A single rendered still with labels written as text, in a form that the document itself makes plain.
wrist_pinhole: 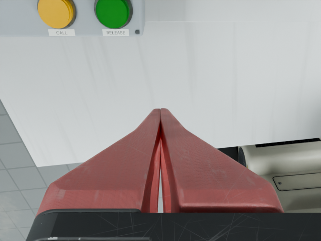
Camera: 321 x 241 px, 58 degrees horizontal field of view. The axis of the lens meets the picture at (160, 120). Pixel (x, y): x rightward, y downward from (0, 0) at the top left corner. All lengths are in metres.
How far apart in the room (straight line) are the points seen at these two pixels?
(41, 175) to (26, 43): 1.58
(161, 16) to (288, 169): 0.50
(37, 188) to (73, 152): 1.52
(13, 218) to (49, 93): 1.99
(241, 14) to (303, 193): 0.44
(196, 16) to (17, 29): 0.26
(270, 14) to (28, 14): 0.35
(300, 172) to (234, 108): 0.30
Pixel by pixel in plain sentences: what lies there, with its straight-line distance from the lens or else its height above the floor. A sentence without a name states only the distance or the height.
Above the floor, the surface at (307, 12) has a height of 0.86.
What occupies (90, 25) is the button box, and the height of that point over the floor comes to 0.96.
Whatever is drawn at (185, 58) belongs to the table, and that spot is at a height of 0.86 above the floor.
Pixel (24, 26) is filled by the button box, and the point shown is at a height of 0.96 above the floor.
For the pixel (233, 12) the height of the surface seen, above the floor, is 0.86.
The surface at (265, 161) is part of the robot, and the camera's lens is 0.77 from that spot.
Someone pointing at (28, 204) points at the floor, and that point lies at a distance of 2.34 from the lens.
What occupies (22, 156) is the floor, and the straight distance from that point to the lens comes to 2.00.
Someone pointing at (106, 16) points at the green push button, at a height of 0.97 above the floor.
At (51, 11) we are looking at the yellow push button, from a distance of 0.39.
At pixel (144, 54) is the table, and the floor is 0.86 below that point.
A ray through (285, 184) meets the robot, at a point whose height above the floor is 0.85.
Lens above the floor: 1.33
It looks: 55 degrees down
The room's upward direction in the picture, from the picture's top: 179 degrees counter-clockwise
